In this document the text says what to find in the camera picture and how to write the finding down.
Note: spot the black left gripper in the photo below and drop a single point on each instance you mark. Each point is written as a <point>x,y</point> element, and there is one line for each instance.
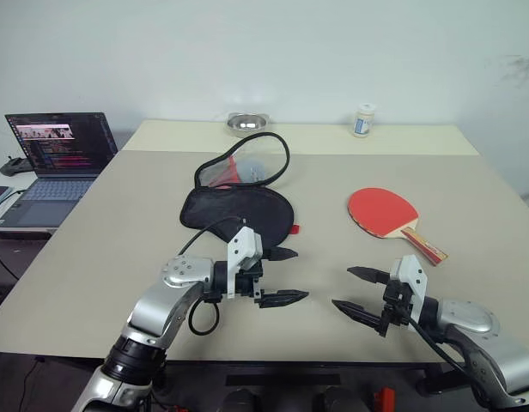
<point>248,283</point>

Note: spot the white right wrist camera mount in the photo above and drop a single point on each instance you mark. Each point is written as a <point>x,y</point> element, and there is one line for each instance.
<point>412,274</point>

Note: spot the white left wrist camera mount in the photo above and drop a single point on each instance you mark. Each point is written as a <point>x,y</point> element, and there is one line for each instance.
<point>241,249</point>

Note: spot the stainless steel bowl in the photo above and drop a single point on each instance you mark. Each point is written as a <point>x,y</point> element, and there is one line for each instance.
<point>246,124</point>

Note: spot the grey open laptop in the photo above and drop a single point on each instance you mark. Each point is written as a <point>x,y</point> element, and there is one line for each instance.
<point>58,146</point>

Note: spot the black paddle case clear window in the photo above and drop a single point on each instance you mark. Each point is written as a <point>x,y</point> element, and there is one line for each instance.
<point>234,210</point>

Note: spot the black table frame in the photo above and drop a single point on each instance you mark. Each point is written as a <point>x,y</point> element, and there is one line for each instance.
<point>290,367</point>

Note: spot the dark rounded shape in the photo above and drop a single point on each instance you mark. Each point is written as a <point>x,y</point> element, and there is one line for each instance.
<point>239,401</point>

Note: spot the white plastic bottle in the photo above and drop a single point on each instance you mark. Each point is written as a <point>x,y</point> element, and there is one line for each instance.
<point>363,124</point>

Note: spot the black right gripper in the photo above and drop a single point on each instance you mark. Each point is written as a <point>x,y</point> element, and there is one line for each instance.
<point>397,302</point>

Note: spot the red table tennis paddle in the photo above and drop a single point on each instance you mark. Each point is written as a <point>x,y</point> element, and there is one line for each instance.
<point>380,208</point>

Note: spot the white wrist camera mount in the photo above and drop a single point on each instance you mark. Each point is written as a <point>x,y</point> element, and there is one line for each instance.
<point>241,249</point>
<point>412,274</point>

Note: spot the red object under table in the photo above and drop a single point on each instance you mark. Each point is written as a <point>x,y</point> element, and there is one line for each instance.
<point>384,399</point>

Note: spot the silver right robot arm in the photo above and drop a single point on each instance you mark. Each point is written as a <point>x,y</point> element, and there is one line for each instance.
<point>475,317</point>

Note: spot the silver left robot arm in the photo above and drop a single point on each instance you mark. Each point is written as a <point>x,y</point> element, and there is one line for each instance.
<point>161,309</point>

